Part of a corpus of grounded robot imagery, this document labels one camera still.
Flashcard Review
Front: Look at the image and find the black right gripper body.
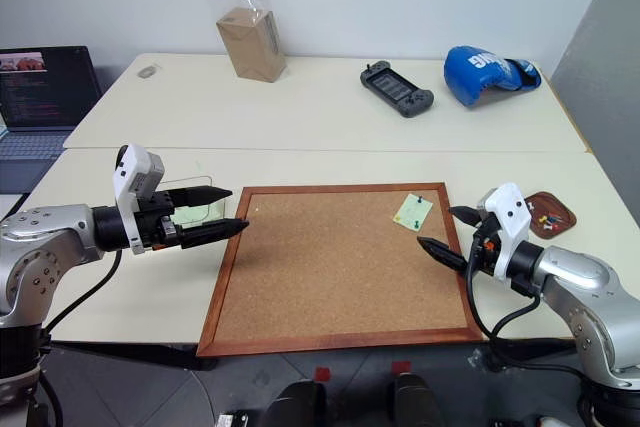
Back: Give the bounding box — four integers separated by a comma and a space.
464, 213, 502, 277

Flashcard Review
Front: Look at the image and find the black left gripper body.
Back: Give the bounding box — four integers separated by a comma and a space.
132, 190, 184, 253

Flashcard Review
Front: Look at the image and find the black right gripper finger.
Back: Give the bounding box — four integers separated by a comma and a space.
415, 236, 470, 271
447, 205, 484, 229

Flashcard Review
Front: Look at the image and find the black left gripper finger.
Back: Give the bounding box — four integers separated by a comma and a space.
179, 218, 251, 250
172, 185, 234, 209

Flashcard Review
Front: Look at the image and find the light green paper note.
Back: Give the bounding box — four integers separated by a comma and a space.
392, 192, 434, 233

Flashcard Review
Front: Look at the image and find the wood framed cork board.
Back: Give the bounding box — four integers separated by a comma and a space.
196, 181, 485, 359

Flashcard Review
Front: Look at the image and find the clear acrylic box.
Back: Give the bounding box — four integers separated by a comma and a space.
160, 175, 230, 229

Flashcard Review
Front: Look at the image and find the brown tray with pushpins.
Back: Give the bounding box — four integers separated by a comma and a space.
521, 190, 578, 239

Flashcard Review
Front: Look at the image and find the blue boxing glove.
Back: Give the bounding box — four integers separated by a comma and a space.
443, 44, 543, 109

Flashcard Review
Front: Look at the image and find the grey handheld game controller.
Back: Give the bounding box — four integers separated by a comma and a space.
359, 60, 435, 120

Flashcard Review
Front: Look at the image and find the dark rounded shape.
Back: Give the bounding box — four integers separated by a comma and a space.
261, 380, 330, 427
388, 372, 445, 427

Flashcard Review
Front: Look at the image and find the brown cardboard box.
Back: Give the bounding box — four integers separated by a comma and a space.
215, 7, 288, 84

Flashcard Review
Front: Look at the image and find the dark laptop computer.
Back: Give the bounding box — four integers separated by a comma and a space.
0, 45, 104, 194

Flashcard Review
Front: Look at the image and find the grey partition panel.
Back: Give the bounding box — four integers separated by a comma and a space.
548, 0, 640, 231

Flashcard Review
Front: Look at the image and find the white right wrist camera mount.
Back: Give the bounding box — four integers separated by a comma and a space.
476, 182, 533, 282

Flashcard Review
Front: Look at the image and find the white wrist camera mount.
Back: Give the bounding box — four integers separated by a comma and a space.
476, 182, 533, 282
113, 143, 166, 256

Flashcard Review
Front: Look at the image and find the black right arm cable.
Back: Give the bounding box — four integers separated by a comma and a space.
462, 226, 543, 344

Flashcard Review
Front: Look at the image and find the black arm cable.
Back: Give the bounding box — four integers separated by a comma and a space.
42, 248, 124, 343
462, 226, 543, 344

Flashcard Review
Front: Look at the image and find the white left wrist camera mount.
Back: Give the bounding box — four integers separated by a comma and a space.
113, 143, 166, 256

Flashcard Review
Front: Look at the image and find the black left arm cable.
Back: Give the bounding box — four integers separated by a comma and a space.
42, 248, 124, 343

